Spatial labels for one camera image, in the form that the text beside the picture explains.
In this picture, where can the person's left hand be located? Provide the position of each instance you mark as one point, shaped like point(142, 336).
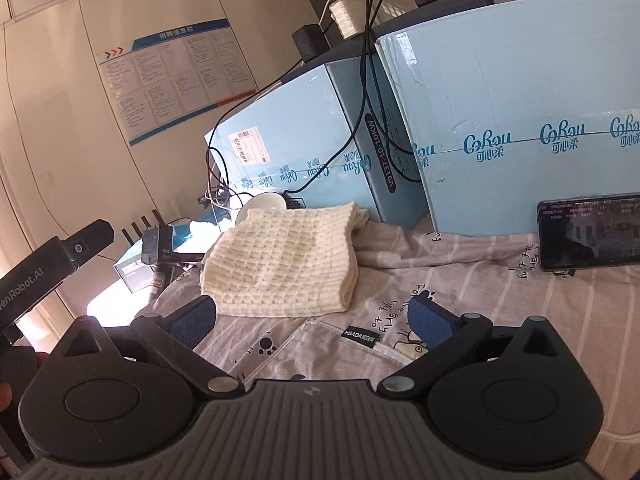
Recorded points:
point(4, 397)

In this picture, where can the black smartphone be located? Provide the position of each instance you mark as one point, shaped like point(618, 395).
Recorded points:
point(590, 232)

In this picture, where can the dark flat box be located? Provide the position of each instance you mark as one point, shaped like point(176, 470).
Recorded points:
point(440, 5)

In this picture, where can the cream waffle knit towel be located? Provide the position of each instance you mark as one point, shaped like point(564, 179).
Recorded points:
point(285, 260)

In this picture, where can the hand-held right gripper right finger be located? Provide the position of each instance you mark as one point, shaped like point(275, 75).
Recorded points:
point(429, 321)

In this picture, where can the black device on stand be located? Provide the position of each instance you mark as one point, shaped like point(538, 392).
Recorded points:
point(157, 247)

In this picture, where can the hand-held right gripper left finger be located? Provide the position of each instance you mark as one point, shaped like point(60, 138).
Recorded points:
point(192, 321)

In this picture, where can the large light blue cardboard box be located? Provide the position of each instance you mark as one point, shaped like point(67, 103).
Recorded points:
point(525, 110)

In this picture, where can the white power adapter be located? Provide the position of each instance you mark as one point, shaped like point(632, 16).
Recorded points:
point(346, 16)

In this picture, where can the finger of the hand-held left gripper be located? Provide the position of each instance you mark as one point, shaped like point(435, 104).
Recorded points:
point(87, 242)

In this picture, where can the wall poster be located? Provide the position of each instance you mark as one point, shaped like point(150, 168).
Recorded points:
point(175, 80)

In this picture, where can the light blue box with label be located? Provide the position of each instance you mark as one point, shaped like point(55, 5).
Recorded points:
point(300, 125)

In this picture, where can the printed striped bedsheet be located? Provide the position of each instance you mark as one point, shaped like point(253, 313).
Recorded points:
point(500, 285)

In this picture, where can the small black adapter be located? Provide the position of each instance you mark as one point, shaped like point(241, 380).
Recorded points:
point(309, 42)

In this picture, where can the white bowl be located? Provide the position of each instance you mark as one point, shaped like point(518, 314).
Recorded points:
point(260, 207)

